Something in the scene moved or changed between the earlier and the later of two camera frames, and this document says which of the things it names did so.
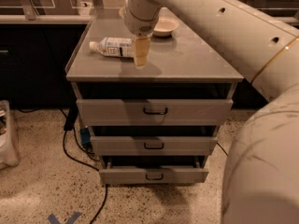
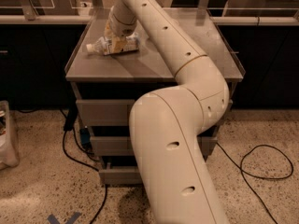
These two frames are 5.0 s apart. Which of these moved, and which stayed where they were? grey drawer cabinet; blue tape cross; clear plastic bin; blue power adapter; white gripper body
Moved: white gripper body
Stayed: grey drawer cabinet; clear plastic bin; blue tape cross; blue power adapter
